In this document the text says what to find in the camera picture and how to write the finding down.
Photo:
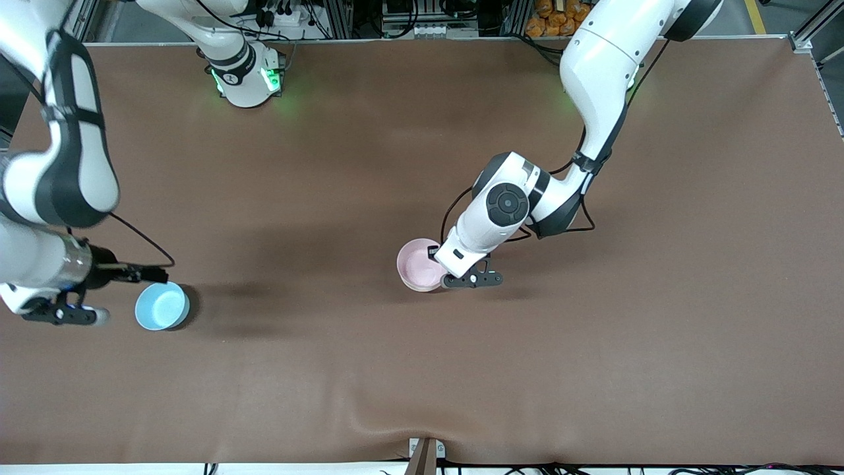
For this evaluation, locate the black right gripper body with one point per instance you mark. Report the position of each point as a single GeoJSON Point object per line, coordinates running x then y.
{"type": "Point", "coordinates": [101, 268]}

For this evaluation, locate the pink bowl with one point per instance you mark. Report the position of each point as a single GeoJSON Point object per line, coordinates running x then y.
{"type": "Point", "coordinates": [415, 267]}

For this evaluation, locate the blue bowl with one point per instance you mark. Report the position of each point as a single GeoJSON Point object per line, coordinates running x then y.
{"type": "Point", "coordinates": [161, 307]}

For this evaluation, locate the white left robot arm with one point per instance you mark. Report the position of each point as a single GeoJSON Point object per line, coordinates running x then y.
{"type": "Point", "coordinates": [600, 66]}

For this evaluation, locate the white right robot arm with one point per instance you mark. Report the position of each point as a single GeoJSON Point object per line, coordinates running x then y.
{"type": "Point", "coordinates": [72, 185]}

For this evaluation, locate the brown table mat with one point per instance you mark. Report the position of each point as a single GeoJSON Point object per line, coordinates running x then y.
{"type": "Point", "coordinates": [422, 369]}

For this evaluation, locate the white connector block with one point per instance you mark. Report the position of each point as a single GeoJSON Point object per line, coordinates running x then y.
{"type": "Point", "coordinates": [435, 30]}

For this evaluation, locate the orange snack packs pile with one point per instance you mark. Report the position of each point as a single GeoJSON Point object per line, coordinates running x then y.
{"type": "Point", "coordinates": [547, 20]}

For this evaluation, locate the white power strip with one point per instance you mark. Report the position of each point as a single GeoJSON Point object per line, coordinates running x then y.
{"type": "Point", "coordinates": [280, 16]}

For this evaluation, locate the metal table edge bracket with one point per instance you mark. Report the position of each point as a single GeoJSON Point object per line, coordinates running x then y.
{"type": "Point", "coordinates": [440, 448]}

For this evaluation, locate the brown camera mount post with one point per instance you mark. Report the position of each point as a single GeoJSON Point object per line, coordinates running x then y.
{"type": "Point", "coordinates": [422, 458]}

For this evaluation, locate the aluminium frame post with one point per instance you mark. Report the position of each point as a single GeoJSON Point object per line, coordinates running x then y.
{"type": "Point", "coordinates": [814, 30]}
{"type": "Point", "coordinates": [337, 18]}
{"type": "Point", "coordinates": [86, 20]}
{"type": "Point", "coordinates": [515, 16]}

